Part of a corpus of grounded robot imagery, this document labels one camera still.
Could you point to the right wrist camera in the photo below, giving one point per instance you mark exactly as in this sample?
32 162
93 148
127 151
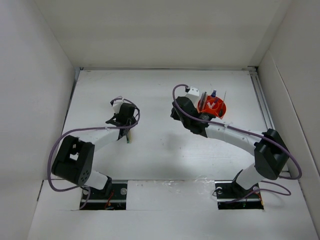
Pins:
192 93

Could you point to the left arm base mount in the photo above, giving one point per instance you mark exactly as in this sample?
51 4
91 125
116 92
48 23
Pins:
116 200

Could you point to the black thin pen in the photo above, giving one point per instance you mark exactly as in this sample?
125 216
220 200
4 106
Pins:
205 96

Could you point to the orange round organizer container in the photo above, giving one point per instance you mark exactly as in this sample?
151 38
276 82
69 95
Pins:
214 111

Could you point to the white marker purple cap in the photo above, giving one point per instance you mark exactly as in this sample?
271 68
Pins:
215 102

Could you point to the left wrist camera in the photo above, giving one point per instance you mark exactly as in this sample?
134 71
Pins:
116 104

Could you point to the orange highlighter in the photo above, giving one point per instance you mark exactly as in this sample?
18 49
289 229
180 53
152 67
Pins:
201 101

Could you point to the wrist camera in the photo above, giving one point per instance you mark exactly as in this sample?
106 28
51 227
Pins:
116 104
192 93

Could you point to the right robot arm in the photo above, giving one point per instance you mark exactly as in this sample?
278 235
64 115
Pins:
268 149

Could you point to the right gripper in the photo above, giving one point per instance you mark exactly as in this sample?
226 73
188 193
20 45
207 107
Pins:
174 114

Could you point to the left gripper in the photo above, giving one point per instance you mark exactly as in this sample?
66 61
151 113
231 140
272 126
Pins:
133 122

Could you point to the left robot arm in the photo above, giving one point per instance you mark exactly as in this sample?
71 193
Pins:
72 156

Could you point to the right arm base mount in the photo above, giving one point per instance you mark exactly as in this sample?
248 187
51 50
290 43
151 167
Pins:
231 197

